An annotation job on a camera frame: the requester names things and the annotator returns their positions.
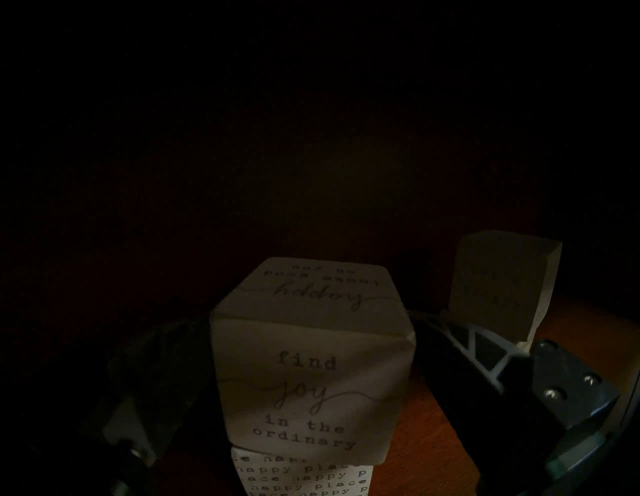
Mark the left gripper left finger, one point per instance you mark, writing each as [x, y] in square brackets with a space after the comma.
[150, 395]

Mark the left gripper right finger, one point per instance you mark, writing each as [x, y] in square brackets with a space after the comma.
[500, 400]

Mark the grey life's a beach cube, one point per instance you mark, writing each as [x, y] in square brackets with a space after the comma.
[500, 280]

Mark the white find joy cube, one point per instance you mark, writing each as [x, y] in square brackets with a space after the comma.
[310, 350]

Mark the cherry wood bookcase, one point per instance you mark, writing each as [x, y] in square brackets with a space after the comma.
[440, 425]

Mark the white happy place patterned cube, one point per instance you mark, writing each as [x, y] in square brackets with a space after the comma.
[300, 477]

